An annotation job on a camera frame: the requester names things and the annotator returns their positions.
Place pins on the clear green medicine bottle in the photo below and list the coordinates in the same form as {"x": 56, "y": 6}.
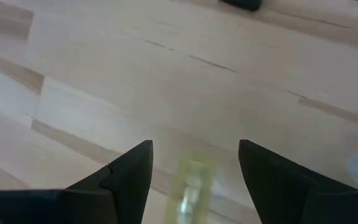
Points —
{"x": 191, "y": 189}

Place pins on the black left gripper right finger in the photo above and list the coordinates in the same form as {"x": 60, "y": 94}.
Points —
{"x": 291, "y": 196}

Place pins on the black object at table edge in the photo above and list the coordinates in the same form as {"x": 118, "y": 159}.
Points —
{"x": 242, "y": 3}

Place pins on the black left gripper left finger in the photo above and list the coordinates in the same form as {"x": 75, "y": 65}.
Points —
{"x": 120, "y": 189}

